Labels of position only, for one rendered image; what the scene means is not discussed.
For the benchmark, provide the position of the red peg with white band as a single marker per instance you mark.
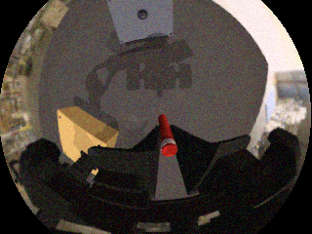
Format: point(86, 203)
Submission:
point(168, 145)

